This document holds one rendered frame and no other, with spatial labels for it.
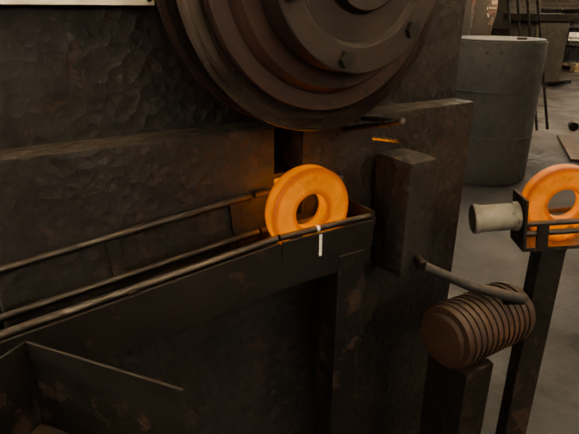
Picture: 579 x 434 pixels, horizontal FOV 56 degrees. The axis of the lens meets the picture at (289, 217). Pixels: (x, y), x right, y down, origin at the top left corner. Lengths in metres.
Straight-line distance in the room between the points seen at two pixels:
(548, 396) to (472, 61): 2.21
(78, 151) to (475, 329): 0.74
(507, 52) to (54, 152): 2.98
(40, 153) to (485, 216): 0.80
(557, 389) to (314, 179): 1.19
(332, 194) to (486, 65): 2.64
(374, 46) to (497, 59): 2.72
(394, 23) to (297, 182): 0.28
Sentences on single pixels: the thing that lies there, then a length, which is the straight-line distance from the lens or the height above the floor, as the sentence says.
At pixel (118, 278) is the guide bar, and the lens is 0.86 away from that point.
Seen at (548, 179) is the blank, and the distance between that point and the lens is 1.15.
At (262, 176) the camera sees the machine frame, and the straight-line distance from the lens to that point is 0.94.
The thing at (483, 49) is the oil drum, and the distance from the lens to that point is 3.49.
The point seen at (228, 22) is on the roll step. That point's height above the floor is 1.04.
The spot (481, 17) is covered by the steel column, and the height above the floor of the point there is 0.97.
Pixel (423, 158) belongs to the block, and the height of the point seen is 0.80.
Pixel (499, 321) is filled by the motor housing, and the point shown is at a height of 0.51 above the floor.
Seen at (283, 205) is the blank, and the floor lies 0.76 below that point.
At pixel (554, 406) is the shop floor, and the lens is 1.81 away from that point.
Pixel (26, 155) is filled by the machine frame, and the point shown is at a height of 0.87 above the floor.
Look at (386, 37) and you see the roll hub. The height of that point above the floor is 1.02.
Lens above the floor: 1.07
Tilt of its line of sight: 22 degrees down
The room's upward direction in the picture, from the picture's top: 1 degrees clockwise
